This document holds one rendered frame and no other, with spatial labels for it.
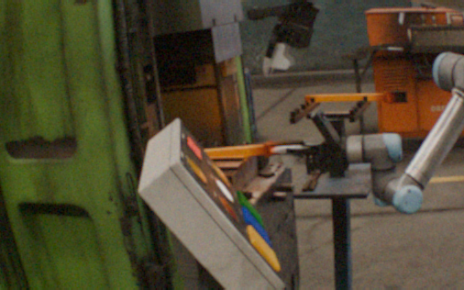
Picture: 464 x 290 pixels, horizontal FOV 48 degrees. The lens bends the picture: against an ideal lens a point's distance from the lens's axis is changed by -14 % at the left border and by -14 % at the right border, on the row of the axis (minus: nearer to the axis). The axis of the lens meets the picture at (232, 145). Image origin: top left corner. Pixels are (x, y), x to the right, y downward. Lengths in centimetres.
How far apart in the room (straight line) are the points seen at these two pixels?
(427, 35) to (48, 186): 392
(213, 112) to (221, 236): 102
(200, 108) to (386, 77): 333
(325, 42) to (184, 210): 841
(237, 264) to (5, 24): 92
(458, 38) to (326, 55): 469
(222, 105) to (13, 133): 73
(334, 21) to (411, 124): 431
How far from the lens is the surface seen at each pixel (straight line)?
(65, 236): 155
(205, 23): 144
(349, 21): 915
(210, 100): 189
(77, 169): 137
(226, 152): 165
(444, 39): 489
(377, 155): 152
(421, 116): 514
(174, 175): 88
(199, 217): 90
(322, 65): 930
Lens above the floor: 142
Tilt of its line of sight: 14 degrees down
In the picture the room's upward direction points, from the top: 8 degrees counter-clockwise
